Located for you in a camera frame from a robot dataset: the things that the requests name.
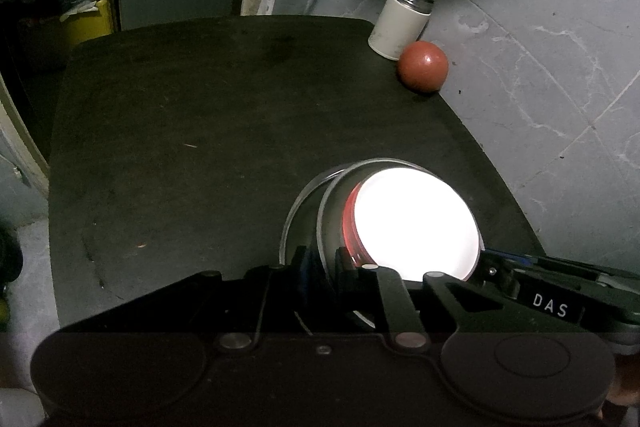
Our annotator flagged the yellow box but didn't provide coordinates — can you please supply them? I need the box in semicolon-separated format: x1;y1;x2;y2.
17;0;117;52

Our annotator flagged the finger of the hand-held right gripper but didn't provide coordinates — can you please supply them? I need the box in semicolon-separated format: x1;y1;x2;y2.
480;254;523;295
487;249;601;280

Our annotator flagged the stainless steel plate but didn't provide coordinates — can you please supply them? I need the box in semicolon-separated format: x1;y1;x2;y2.
279;159;381;330

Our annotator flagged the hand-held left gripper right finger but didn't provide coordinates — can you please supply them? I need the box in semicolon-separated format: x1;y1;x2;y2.
336;248;581;353

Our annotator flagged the white canister with metal rim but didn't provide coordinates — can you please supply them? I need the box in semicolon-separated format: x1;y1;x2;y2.
368;0;434;60

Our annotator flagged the wooden door frame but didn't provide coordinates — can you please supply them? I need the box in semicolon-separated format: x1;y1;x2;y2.
0;72;51;185

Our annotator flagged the white ceramic bowl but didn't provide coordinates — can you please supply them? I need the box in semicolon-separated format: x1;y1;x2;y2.
344;169;482;282

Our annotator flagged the red ball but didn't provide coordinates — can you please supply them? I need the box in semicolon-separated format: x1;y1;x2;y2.
397;40;448;94

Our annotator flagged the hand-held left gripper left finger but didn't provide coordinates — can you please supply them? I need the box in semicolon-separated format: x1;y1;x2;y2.
65;246;313;354

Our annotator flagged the stainless steel bowl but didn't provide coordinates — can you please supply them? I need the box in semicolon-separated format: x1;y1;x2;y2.
316;158;485;288

